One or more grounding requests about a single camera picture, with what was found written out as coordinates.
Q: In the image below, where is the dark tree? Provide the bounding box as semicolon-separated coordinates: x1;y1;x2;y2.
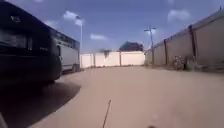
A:
118;40;144;53

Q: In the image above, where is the street lamp pole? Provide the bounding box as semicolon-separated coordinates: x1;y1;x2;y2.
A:
75;15;84;69

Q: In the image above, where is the sandy dirt road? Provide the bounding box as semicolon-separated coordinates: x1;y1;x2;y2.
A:
0;65;224;128

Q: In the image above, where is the white bus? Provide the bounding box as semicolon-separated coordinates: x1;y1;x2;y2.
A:
49;28;82;74

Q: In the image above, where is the utility pole with crossarm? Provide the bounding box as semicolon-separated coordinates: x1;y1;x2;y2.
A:
143;24;157;66

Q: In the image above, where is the robot's own part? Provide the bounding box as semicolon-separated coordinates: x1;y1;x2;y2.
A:
101;99;112;128

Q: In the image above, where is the black vehicle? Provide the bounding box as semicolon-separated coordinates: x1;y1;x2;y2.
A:
0;0;63;88

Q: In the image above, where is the white wall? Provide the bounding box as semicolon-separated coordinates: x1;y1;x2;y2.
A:
79;50;147;69

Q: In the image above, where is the long beige wall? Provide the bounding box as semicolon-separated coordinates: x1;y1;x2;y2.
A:
144;9;224;71

